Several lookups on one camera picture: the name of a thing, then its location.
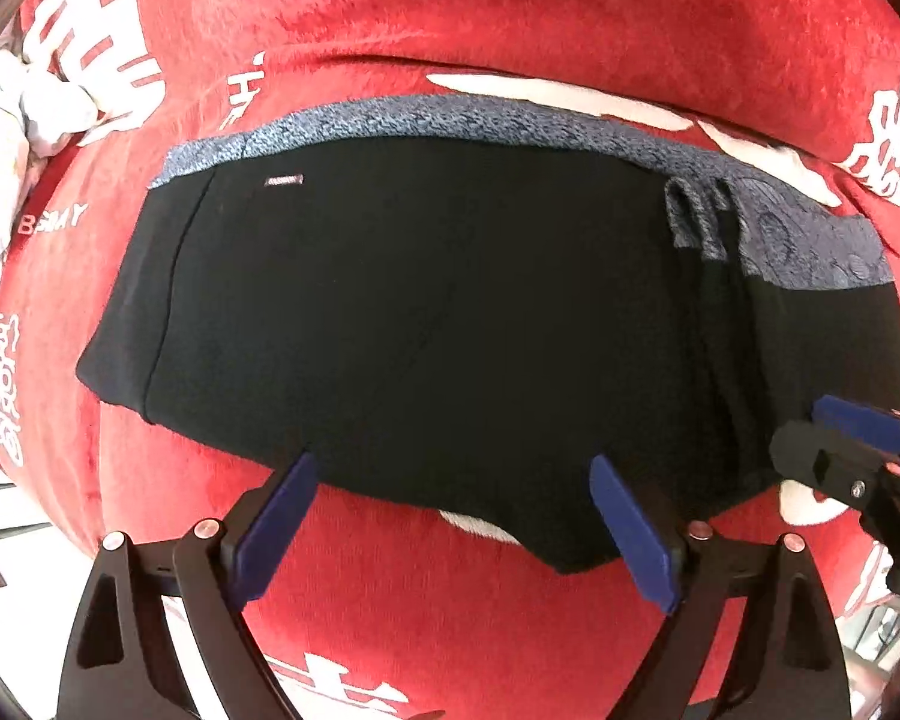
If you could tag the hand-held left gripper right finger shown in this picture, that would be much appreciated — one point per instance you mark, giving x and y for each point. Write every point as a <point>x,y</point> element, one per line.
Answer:
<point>634,532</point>

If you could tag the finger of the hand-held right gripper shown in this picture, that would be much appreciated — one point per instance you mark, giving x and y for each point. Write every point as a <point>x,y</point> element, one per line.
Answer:
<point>859,420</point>
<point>802,454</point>

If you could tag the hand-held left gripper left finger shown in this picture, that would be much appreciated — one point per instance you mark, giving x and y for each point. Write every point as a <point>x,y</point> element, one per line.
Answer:
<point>274,532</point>

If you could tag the black pants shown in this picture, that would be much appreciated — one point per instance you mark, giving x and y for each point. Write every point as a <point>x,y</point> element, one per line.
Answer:
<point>420,315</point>

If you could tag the blue-grey floral cloth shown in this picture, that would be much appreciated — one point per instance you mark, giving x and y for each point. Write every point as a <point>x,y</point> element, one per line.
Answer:
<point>495,120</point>

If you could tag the white floral cloth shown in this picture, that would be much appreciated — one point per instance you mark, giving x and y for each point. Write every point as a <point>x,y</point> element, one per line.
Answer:
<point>37,105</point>

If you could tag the red printed blanket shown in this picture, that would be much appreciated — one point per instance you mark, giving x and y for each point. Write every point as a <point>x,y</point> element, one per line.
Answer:
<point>495,7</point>

